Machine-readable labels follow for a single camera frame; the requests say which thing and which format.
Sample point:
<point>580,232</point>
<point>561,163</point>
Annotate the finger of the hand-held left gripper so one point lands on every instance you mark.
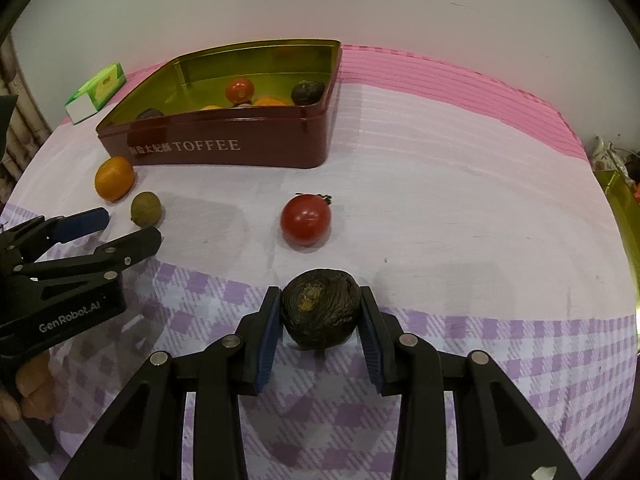
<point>82,222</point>
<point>125,252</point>

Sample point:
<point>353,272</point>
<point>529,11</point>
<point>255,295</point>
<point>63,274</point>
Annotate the red tomato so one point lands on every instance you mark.
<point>239,90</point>
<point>306,220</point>

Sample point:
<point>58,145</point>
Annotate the printed bag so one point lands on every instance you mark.
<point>602,157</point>

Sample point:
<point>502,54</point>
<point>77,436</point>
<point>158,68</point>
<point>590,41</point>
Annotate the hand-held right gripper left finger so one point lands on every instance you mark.
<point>267,342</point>

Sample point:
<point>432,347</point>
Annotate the person's left hand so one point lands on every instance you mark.
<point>32,385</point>

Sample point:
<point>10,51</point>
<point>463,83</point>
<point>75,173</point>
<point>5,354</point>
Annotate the orange mandarin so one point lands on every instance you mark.
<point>114,177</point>
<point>270,102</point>

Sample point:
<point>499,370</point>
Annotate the green tissue box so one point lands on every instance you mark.
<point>95,92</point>

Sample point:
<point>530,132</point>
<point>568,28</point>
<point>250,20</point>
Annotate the red tin box gold inside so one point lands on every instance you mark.
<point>225,145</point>

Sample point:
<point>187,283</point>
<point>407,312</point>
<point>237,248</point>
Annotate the green jujube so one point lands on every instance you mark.
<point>146,208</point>

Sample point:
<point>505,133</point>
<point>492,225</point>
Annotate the gold tin lid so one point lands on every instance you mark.
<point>622,210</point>

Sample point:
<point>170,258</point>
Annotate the brown patterned curtain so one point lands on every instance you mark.
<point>17,90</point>

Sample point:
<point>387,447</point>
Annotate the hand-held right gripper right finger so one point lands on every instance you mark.
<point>372,347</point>

